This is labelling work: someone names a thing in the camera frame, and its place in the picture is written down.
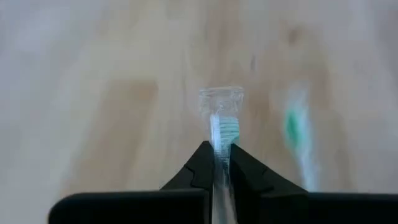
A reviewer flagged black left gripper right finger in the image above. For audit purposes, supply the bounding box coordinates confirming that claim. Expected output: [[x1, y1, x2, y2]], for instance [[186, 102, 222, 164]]
[[229, 143, 310, 224]]

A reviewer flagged green toothbrush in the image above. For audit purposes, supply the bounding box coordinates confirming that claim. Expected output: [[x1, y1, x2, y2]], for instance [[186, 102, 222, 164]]
[[279, 85, 323, 193], [198, 86, 245, 224]]

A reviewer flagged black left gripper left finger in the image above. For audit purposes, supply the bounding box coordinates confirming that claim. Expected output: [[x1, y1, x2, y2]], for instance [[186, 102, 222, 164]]
[[159, 140, 216, 192]]

